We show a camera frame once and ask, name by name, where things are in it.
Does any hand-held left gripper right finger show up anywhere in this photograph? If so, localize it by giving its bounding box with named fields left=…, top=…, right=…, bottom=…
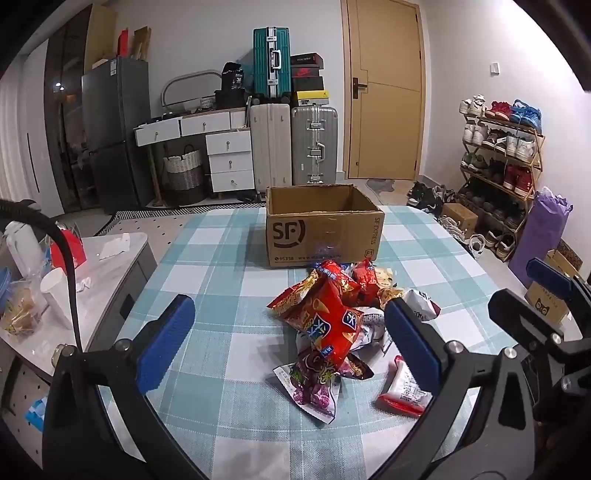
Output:
left=383, top=298, right=550, bottom=480

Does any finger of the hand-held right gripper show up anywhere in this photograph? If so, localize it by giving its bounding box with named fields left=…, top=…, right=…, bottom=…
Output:
left=526, top=257, right=591, bottom=324
left=488, top=288, right=591, bottom=370

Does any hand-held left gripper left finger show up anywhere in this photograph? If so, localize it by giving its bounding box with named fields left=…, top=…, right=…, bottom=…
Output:
left=42, top=294, right=204, bottom=480

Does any white black snack packet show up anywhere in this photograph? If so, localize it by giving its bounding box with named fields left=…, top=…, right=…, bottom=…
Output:
left=401, top=288, right=440, bottom=322

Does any red white snack packet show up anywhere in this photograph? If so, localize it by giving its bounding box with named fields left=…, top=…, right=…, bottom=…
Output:
left=376, top=355, right=432, bottom=417

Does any red gold snack packet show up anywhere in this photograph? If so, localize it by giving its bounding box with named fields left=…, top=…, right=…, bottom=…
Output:
left=352, top=258, right=394, bottom=308

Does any large red chip bag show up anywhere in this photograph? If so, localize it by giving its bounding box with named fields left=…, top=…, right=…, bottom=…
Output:
left=279, top=259, right=362, bottom=376

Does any purple white snack bag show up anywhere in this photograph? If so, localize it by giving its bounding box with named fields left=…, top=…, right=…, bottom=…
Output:
left=272, top=348, right=376, bottom=426

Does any noodle print snack bag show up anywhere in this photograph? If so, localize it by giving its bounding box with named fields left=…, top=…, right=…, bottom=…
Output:
left=268, top=270, right=324, bottom=324

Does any cat print cardboard box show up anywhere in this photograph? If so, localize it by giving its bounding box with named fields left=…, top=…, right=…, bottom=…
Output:
left=525, top=249, right=586, bottom=326

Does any blue checked tablecloth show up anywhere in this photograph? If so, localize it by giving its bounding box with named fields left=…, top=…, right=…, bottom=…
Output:
left=99, top=205, right=515, bottom=480

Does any grey side table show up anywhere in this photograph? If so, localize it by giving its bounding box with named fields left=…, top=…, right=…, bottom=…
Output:
left=0, top=231, right=158, bottom=384

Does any white paper slip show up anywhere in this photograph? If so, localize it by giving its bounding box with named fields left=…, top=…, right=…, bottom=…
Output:
left=98, top=233, right=133, bottom=260

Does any small brown cardboard box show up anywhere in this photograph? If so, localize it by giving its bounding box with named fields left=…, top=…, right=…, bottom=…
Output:
left=442, top=203, right=479, bottom=239

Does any wooden shoe rack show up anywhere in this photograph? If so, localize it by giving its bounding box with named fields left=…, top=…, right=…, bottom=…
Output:
left=458, top=113, right=546, bottom=261

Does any white cup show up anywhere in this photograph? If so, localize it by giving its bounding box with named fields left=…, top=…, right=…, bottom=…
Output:
left=40, top=267, right=78, bottom=332

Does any dotted rug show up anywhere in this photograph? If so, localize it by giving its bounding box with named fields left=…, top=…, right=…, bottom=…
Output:
left=95, top=205, right=269, bottom=237

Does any clear bag of food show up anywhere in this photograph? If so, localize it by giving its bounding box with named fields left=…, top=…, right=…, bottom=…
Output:
left=0, top=276, right=49, bottom=343

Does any blue white packet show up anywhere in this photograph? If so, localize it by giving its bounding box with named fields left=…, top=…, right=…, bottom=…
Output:
left=24, top=396, right=48, bottom=433

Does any woven laundry basket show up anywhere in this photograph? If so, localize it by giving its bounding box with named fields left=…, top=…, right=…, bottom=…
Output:
left=163, top=144, right=205, bottom=207

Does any white perforated panel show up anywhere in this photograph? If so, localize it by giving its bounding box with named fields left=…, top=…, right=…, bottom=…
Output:
left=0, top=355, right=51, bottom=467

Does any white bottle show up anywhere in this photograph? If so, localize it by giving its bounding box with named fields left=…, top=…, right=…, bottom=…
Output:
left=4, top=220, right=48, bottom=280

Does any blue plastic lid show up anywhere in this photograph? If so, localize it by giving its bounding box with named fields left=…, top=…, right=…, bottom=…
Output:
left=0, top=267, right=13, bottom=317

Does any white drawer dresser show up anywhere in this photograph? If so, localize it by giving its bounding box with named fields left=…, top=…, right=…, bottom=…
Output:
left=134, top=107, right=256, bottom=195

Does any grey refrigerator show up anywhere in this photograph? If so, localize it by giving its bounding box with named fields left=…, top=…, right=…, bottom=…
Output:
left=81, top=56, right=154, bottom=214

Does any beige suitcase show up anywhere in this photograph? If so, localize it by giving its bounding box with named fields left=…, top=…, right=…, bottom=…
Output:
left=249, top=102, right=293, bottom=193

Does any silver suitcase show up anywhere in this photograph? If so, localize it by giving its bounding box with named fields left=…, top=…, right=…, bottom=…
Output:
left=291, top=106, right=339, bottom=186

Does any dark glass cabinet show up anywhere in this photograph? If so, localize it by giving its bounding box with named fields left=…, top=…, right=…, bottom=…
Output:
left=43, top=7, right=93, bottom=215

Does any wooden door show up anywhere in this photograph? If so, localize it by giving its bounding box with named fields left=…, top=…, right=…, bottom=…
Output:
left=341, top=0, right=424, bottom=182

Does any arched mirror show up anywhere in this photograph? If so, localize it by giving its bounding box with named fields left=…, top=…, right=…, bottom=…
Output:
left=161, top=69, right=221, bottom=114

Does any yellow black shoe box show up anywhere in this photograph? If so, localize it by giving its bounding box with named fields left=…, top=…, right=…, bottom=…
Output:
left=295, top=90, right=330, bottom=108

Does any black bag white print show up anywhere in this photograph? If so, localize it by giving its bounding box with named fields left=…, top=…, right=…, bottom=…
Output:
left=215, top=61, right=251, bottom=110

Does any slim brown cardboard box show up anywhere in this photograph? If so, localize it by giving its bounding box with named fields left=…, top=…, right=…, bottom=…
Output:
left=133, top=26, right=153, bottom=62

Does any teal suitcase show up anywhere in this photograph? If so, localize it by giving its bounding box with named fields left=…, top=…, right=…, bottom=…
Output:
left=252, top=27, right=292, bottom=100

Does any tall tan cardboard box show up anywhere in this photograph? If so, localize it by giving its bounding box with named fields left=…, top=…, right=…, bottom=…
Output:
left=84, top=4, right=118, bottom=71

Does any black cable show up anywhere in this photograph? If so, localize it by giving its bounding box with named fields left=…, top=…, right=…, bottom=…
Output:
left=0, top=198, right=85, bottom=354

